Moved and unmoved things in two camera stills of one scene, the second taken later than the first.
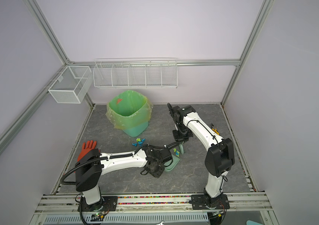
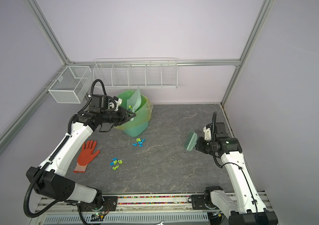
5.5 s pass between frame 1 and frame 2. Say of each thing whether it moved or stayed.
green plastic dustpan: moved
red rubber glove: stayed
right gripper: moved
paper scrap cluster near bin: stayed
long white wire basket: stayed
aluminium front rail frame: stayed
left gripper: moved
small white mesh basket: stayed
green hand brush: moved
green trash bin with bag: stayed
